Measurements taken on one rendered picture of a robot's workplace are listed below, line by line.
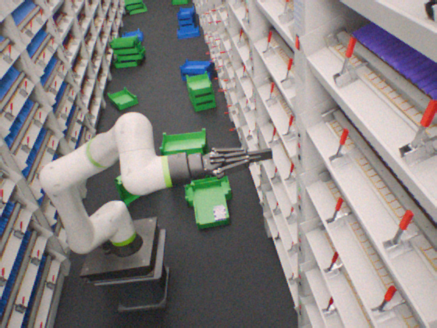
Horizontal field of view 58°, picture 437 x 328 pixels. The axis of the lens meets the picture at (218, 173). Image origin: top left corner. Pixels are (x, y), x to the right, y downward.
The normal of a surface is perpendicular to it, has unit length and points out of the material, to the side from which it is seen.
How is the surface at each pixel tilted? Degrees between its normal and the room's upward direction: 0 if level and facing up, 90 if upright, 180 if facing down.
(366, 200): 20
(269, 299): 0
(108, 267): 4
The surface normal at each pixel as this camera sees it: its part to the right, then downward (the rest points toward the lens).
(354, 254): -0.46, -0.68
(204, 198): -0.08, -0.58
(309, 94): 0.13, 0.59
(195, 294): -0.13, -0.79
